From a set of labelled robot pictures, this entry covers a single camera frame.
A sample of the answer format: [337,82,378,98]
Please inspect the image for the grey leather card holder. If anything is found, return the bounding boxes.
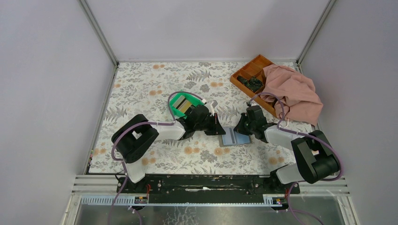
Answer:
[219,127,252,147]

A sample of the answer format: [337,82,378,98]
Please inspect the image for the green plastic bin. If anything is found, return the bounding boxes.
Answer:
[167,91,206,120]

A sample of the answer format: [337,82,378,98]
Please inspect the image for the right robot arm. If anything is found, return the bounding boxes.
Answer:
[234,105,341,185]

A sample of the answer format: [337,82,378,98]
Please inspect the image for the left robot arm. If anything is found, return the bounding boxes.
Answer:
[111,105,226,183]

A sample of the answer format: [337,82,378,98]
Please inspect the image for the card stack in bin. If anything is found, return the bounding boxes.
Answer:
[173,96,192,113]

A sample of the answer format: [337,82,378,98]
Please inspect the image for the dark green patterned cloth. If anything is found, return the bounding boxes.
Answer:
[237,76,263,93]

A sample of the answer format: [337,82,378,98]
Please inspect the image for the pink cloth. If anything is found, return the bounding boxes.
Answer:
[260,64,323,126]

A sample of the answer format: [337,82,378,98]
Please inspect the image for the orange compartment tray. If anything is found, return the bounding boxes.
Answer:
[229,54,279,119]

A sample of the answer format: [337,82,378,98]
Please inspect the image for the floral table mat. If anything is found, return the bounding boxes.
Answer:
[88,61,326,176]

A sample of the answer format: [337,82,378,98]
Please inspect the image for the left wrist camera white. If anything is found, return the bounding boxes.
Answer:
[205,100,218,116]

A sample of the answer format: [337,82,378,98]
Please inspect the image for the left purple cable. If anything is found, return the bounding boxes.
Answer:
[107,90,207,225]

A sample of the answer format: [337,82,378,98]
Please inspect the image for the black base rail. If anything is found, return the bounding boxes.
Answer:
[116,174,300,204]

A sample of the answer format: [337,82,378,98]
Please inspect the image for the aluminium frame post right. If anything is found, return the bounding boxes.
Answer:
[296,0,337,67]

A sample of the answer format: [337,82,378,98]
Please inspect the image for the aluminium frame post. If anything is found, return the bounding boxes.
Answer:
[296,0,337,67]
[77,0,119,67]

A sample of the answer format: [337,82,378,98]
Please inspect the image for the aluminium frame post left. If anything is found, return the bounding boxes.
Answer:
[77,0,119,67]

